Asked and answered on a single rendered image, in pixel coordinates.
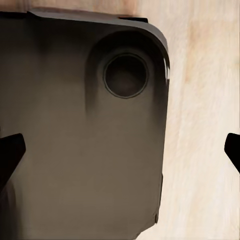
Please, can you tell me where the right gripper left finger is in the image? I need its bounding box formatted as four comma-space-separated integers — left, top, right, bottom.
0, 133, 26, 193

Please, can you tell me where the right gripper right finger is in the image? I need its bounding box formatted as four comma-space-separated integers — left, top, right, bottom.
224, 133, 240, 173

